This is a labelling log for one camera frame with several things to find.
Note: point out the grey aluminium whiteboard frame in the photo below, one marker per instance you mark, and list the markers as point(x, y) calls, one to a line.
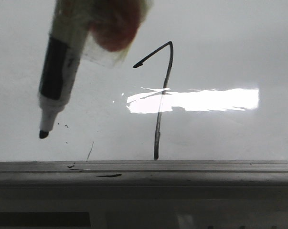
point(143, 173)

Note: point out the white whiteboard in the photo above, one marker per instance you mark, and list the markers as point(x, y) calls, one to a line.
point(217, 69)

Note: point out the orange magnet taped to marker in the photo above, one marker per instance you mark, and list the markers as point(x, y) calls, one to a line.
point(113, 27)

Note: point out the black white whiteboard marker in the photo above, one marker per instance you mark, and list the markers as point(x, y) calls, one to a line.
point(66, 42)

